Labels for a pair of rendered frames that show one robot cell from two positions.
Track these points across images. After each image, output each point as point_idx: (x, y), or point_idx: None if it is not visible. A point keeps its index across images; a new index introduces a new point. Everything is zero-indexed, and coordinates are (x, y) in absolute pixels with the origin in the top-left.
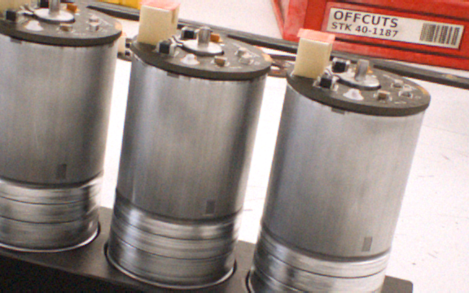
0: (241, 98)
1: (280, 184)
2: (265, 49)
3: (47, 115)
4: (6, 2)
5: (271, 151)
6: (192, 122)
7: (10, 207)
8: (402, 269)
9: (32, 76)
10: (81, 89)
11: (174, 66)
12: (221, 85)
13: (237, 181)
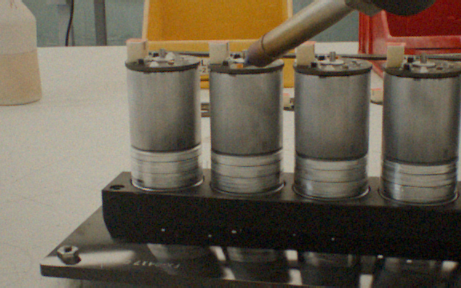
0: (454, 86)
1: None
2: None
3: (343, 117)
4: (307, 59)
5: None
6: (430, 104)
7: (326, 175)
8: None
9: (333, 95)
10: (358, 99)
11: (417, 74)
12: (444, 81)
13: (457, 137)
